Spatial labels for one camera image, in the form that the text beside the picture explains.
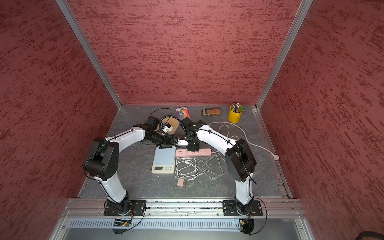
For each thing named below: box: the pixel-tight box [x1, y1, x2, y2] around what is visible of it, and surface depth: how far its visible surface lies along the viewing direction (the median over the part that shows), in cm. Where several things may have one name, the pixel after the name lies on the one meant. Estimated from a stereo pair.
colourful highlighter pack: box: [175, 106, 190, 121], surface depth 119 cm
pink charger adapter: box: [177, 178, 186, 187], surface depth 82 cm
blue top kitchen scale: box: [151, 145, 176, 174], surface depth 89 cm
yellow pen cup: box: [228, 103, 244, 123], surface depth 105 cm
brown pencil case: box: [201, 107, 222, 117], surface depth 116 cm
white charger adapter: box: [177, 139, 189, 147], surface depth 79 cm
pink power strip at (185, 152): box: [175, 148, 212, 157], surface depth 94 cm
